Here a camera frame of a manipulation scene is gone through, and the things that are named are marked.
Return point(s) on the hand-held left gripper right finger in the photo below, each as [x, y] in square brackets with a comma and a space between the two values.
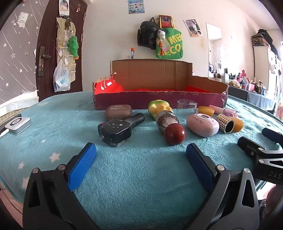
[199, 163]

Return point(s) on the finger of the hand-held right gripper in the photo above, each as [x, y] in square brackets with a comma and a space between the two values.
[249, 144]
[272, 133]

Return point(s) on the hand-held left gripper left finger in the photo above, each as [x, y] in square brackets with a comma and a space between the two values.
[81, 168]

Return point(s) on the amber round cap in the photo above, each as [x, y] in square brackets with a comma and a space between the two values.
[237, 125]

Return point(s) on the gold studded tube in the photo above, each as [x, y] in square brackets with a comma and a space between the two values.
[223, 121]

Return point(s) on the pink oval case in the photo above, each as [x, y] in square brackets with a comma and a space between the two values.
[201, 126]

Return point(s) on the glitter bottle with round cap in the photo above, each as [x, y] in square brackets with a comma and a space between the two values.
[174, 133]

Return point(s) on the black nail polish bottle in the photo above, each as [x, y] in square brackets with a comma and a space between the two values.
[115, 132]

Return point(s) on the pink nail polish bottle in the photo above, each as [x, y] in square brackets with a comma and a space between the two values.
[216, 109]

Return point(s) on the orange round container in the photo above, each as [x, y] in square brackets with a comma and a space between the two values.
[205, 110]

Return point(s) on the clear plastic cup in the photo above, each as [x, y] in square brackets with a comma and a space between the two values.
[186, 107]

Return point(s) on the brown eyeshadow case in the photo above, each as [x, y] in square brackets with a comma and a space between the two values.
[118, 112]

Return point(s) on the green yellow toy figure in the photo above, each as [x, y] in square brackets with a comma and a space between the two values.
[158, 106]

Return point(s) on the brown cardboard box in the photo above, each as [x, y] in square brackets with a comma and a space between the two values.
[150, 73]

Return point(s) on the black desk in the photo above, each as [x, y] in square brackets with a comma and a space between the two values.
[238, 92]

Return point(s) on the teal star blanket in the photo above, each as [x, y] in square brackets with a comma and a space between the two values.
[143, 177]

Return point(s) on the row of cosmetics bottles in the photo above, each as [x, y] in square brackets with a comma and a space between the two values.
[243, 83]

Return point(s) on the white wardrobe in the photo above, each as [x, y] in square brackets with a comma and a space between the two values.
[260, 66]

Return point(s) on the white flat device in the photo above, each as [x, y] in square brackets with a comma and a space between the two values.
[17, 125]

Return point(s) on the clear plastic bag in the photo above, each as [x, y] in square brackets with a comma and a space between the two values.
[60, 79]

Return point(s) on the dark clothes pile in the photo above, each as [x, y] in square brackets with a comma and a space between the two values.
[264, 36]

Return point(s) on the green tote bag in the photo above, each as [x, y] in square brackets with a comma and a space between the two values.
[172, 48]

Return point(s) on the green plush toy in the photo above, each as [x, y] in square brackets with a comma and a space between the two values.
[73, 45]

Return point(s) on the white plush toy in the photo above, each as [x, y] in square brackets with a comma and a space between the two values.
[161, 34]

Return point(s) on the black backpack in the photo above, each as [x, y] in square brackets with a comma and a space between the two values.
[148, 33]

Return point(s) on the cream hanging organizer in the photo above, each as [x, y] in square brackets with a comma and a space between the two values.
[64, 28]

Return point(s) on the dark brown door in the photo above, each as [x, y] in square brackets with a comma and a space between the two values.
[48, 26]

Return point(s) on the red booklet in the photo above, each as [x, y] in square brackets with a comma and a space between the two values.
[165, 21]

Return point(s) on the small photo card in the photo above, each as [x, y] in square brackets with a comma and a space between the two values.
[63, 5]

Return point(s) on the wall mirror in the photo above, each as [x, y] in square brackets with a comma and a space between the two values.
[214, 50]

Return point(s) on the photo wall poster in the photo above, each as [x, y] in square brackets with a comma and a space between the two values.
[193, 27]

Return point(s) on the blue wall poster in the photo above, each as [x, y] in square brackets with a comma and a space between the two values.
[136, 6]

